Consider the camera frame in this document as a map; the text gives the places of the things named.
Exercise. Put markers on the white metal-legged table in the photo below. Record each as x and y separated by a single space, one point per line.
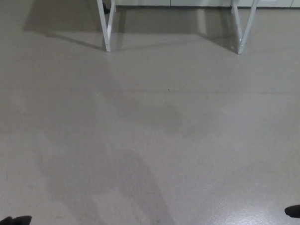
108 32

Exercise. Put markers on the small black floor object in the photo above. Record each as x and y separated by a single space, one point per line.
106 8

